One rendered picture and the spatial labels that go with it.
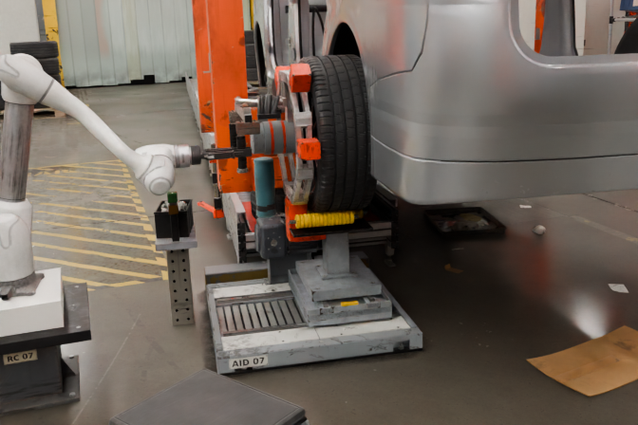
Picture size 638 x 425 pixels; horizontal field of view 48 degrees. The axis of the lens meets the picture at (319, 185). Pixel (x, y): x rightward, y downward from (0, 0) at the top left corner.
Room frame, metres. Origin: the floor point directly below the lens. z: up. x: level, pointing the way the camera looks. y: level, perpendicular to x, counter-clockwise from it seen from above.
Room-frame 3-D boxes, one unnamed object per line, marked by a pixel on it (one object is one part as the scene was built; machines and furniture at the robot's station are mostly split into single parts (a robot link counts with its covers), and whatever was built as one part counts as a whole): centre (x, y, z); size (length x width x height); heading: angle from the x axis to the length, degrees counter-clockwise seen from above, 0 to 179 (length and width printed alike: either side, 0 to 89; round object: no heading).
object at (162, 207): (2.96, 0.63, 0.51); 0.20 x 0.14 x 0.13; 3
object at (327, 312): (2.99, -0.06, 0.13); 0.50 x 0.36 x 0.10; 11
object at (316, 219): (2.86, -0.02, 0.51); 0.29 x 0.06 x 0.06; 101
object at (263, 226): (3.28, 0.10, 0.26); 0.42 x 0.18 x 0.35; 101
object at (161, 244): (3.01, 0.64, 0.44); 0.43 x 0.17 x 0.03; 11
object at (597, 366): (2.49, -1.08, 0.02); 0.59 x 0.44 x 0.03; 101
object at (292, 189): (2.96, 0.10, 0.85); 0.54 x 0.07 x 0.54; 11
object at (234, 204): (4.66, 0.62, 0.28); 2.47 x 0.09 x 0.22; 11
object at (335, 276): (3.00, -0.06, 0.32); 0.40 x 0.30 x 0.28; 11
